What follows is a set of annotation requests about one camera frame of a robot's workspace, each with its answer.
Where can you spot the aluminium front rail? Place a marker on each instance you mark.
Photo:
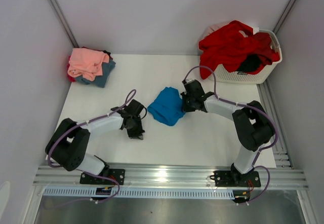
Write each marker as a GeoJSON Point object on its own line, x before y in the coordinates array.
{"type": "Point", "coordinates": [169, 177]}

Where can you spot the aluminium corner post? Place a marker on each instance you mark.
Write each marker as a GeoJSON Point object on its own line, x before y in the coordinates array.
{"type": "Point", "coordinates": [63, 22]}
{"type": "Point", "coordinates": [284, 15]}

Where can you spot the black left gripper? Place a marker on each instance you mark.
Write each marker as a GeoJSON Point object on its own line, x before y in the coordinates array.
{"type": "Point", "coordinates": [138, 133]}

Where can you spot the white slotted cable duct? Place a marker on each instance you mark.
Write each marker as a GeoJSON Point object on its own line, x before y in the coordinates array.
{"type": "Point", "coordinates": [138, 193]}

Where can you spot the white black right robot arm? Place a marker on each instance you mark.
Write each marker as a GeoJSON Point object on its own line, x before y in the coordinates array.
{"type": "Point", "coordinates": [253, 126]}

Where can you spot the grey blue folded t shirt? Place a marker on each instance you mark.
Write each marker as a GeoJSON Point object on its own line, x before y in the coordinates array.
{"type": "Point", "coordinates": [99, 81]}

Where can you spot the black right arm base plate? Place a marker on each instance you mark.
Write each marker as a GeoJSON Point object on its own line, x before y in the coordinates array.
{"type": "Point", "coordinates": [228, 178]}

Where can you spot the black garment in basket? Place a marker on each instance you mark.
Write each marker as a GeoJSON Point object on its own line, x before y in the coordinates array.
{"type": "Point", "coordinates": [250, 64]}

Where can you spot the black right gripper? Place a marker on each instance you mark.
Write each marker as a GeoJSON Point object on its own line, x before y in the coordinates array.
{"type": "Point", "coordinates": [185, 108]}

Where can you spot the pale pink garment in basket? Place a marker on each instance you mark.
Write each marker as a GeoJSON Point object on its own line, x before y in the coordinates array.
{"type": "Point", "coordinates": [212, 28]}

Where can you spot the white perforated laundry basket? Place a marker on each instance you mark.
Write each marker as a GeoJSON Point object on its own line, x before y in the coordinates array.
{"type": "Point", "coordinates": [237, 77]}

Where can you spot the aluminium corner post right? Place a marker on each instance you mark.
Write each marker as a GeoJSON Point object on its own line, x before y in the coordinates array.
{"type": "Point", "coordinates": [284, 15]}

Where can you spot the dark red folded t shirt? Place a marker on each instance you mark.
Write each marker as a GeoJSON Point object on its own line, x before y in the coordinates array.
{"type": "Point", "coordinates": [69, 75]}

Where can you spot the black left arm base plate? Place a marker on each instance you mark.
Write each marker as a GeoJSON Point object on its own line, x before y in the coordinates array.
{"type": "Point", "coordinates": [117, 175]}

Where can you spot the aluminium corner post left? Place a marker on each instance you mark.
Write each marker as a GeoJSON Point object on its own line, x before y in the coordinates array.
{"type": "Point", "coordinates": [63, 22]}

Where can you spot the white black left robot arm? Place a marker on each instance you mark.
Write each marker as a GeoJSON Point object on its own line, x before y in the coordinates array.
{"type": "Point", "coordinates": [67, 147]}

